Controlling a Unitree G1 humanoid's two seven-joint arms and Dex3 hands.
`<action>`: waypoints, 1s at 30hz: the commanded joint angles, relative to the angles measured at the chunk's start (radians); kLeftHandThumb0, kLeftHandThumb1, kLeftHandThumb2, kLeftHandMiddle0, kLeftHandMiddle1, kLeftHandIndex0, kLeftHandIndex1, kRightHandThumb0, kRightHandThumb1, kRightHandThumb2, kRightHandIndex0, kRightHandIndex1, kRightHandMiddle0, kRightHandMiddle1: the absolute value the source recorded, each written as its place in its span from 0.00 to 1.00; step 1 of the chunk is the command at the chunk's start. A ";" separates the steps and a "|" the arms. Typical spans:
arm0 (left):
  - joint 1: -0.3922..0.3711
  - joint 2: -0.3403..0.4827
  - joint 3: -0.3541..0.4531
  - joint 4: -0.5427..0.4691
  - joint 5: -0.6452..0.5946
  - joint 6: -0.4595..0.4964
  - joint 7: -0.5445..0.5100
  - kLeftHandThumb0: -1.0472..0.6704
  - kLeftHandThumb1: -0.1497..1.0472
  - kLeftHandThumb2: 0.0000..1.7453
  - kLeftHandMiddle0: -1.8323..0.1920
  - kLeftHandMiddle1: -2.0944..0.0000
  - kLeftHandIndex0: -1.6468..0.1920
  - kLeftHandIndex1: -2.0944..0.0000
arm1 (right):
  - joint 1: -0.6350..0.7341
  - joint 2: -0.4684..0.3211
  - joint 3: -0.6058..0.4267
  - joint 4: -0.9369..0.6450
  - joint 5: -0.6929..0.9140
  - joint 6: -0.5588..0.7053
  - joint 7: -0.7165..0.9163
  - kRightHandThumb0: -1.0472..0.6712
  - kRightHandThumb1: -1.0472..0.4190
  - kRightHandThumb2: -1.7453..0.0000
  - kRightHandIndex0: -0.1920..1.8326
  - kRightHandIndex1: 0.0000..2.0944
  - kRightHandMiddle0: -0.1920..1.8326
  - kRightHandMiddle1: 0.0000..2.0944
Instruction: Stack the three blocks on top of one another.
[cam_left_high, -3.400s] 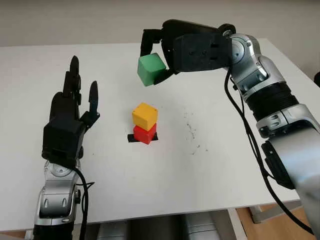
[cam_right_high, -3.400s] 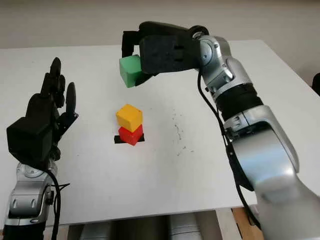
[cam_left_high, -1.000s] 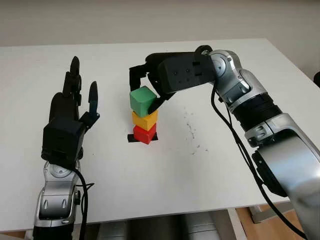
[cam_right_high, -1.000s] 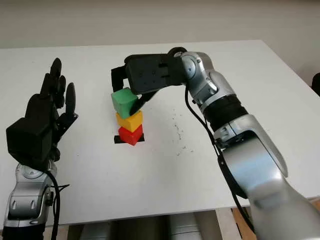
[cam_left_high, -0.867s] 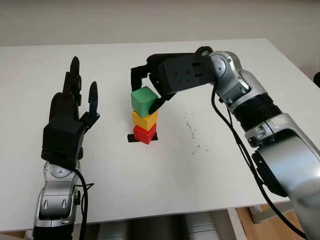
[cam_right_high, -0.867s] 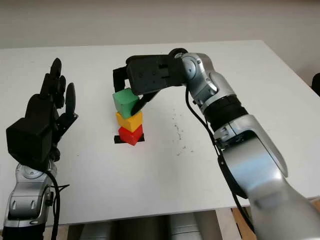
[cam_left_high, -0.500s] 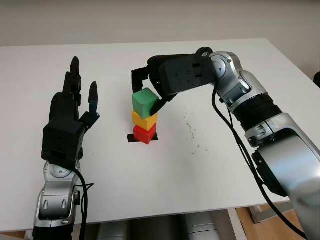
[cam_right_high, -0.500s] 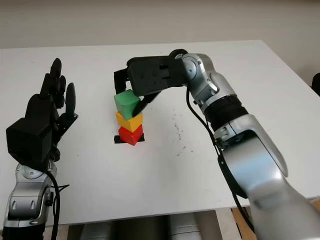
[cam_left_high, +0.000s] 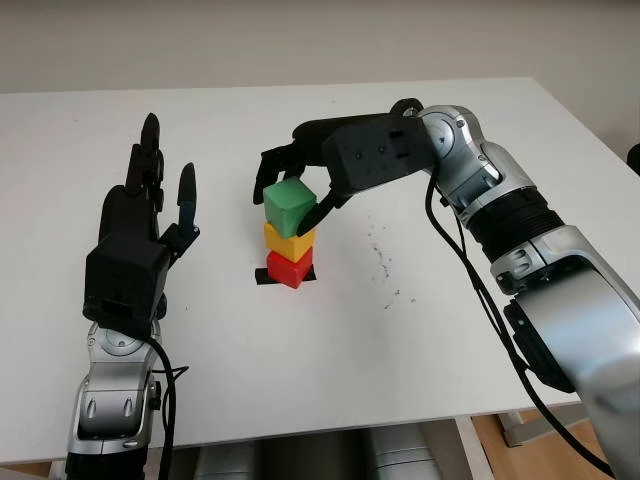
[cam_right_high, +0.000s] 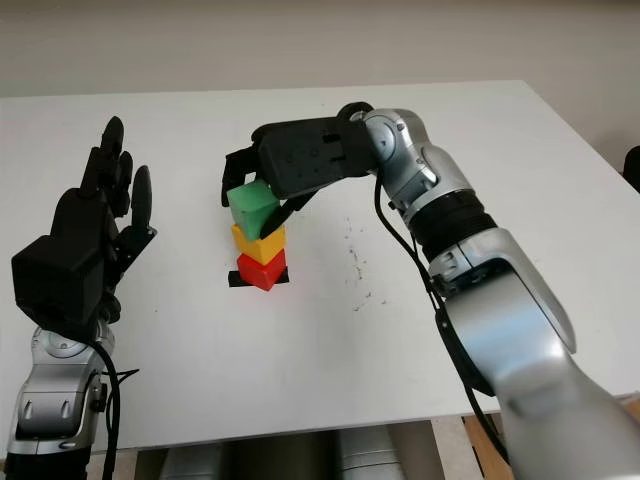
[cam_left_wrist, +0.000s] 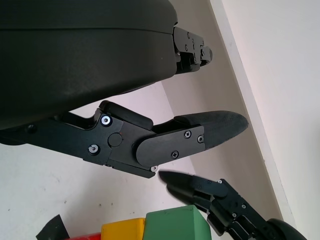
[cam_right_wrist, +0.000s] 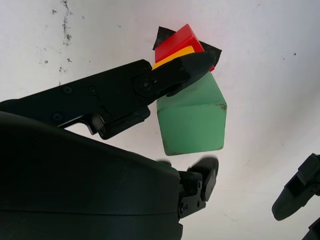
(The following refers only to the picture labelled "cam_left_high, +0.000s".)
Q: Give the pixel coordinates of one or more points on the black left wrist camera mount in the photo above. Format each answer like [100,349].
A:
[125,280]

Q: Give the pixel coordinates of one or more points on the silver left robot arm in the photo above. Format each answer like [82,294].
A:
[107,395]

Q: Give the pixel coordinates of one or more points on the red wooden block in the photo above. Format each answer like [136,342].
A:
[287,270]

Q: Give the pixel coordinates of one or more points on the grey table leg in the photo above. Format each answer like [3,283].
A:
[515,430]

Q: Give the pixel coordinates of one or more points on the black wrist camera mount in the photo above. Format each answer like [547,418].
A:
[125,280]
[380,155]

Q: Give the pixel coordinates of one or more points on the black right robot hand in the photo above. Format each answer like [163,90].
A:
[330,129]

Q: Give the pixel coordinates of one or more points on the black tape strip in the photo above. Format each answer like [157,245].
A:
[261,277]

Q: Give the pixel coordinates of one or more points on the yellow wooden block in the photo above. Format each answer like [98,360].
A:
[287,245]

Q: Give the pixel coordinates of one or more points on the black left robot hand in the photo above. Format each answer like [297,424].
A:
[125,215]

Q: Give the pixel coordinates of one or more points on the green wooden block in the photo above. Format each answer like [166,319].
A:
[285,205]

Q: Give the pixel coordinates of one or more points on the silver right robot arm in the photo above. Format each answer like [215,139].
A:
[565,285]

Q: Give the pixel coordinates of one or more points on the white table frame bar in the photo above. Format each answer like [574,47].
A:
[472,450]

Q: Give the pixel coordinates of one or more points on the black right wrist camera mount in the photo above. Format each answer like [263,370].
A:
[380,155]

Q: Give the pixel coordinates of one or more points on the grey right robot leg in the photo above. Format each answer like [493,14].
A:
[400,452]

